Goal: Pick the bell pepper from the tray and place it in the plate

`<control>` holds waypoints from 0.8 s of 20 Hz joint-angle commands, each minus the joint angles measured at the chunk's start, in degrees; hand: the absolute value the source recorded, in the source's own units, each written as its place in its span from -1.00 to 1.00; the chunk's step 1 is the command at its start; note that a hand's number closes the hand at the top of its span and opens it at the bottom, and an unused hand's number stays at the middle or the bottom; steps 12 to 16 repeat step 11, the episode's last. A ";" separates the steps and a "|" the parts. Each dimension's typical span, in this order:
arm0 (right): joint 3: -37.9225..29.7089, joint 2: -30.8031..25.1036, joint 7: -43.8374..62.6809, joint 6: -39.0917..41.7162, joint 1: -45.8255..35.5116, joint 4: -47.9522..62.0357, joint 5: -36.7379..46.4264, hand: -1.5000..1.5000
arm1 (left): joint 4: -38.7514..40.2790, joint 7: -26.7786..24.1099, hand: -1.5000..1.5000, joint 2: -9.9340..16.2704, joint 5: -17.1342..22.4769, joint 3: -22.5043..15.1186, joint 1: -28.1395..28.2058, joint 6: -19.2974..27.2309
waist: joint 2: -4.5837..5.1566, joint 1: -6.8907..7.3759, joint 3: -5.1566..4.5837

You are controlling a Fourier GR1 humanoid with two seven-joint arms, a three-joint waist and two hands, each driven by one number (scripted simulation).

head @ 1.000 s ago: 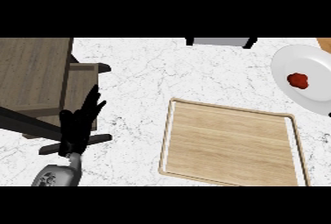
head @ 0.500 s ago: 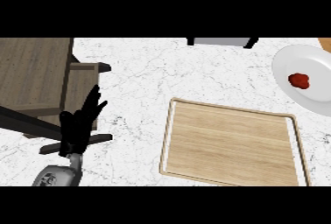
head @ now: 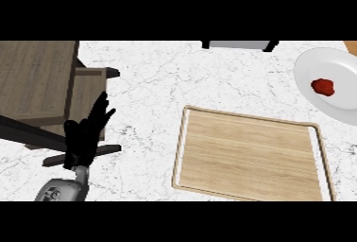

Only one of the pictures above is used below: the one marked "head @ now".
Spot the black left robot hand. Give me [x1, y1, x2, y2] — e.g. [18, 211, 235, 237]
[62, 91, 118, 171]

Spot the white plate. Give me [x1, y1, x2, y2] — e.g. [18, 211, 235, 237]
[294, 46, 357, 127]

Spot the dark cabinet rail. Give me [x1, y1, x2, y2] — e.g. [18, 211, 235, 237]
[0, 114, 123, 168]

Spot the red bell pepper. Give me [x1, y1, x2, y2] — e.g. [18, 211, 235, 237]
[310, 78, 337, 97]

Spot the brown wooden drawer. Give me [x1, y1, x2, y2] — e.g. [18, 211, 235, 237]
[25, 66, 121, 150]

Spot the grey appliance with black legs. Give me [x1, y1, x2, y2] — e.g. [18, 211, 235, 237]
[199, 40, 281, 53]

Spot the brown wooden cabinet door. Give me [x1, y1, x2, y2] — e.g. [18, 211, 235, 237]
[0, 40, 81, 128]

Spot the pale wooden tray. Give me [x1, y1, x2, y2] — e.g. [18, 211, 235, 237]
[170, 105, 338, 202]

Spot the orange wooden board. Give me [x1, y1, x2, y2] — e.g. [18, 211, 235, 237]
[343, 40, 357, 58]

